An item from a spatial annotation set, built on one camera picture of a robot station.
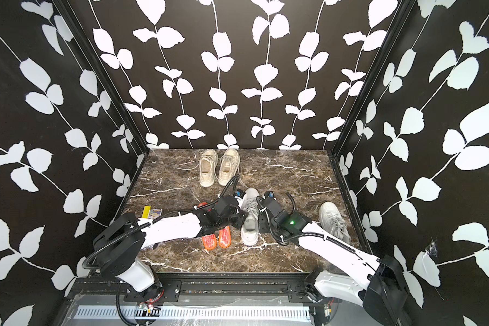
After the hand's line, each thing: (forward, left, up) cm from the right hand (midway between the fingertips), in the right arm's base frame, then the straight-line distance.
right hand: (260, 217), depth 80 cm
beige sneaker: (+34, +27, -5) cm, 44 cm away
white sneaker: (-6, +4, -2) cm, 7 cm away
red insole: (-6, +21, -12) cm, 25 cm away
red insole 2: (-4, +15, -11) cm, 19 cm away
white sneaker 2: (+1, -30, -4) cm, 30 cm away
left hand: (+4, +5, -3) cm, 8 cm away
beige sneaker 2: (+32, +15, -4) cm, 36 cm away
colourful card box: (+6, +49, -10) cm, 50 cm away
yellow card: (+8, +54, -11) cm, 56 cm away
